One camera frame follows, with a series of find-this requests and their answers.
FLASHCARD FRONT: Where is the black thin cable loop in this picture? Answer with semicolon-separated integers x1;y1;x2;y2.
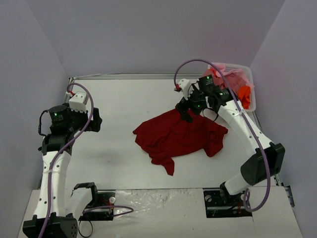
78;219;94;237

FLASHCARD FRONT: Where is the white plastic basket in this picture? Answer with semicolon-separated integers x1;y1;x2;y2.
207;61;257;113

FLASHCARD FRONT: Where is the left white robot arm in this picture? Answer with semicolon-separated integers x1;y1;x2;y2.
22;103;103;238

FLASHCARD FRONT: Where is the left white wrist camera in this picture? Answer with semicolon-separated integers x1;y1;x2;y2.
65;92;88;114

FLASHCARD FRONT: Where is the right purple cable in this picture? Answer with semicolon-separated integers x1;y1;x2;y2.
173;59;270;212

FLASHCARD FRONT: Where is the pink t-shirt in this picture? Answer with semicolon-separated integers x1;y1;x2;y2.
203;63;254;94

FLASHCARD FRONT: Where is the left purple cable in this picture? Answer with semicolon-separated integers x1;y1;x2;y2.
36;83;134;238

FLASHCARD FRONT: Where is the purple cable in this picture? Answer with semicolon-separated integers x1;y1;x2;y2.
173;59;270;212
36;83;134;238

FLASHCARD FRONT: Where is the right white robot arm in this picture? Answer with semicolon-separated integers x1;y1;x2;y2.
175;75;285;205

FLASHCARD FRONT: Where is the dark red t-shirt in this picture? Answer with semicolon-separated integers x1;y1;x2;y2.
133;109;228;176

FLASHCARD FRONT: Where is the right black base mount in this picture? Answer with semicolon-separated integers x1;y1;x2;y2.
203;189;252;219

